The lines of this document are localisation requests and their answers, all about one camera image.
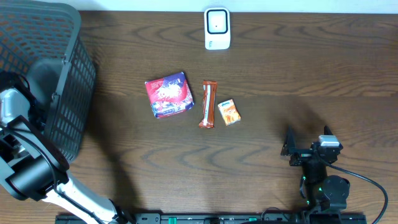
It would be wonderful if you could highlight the white barcode scanner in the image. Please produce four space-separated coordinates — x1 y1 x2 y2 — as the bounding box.
204 7 231 50

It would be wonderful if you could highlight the red purple snack packet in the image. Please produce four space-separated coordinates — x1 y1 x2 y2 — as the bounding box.
145 72 194 118

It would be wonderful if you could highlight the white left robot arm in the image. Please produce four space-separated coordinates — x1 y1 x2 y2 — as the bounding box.
1 71 135 223

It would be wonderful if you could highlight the grey plastic mesh basket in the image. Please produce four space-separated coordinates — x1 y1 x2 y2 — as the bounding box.
1 1 96 162

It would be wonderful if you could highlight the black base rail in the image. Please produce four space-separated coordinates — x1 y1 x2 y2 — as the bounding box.
55 212 368 224

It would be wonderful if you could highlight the small orange tissue pack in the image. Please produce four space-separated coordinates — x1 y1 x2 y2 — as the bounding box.
218 99 241 126

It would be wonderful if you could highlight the orange brown snack bar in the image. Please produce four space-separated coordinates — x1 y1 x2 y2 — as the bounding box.
199 80 218 128

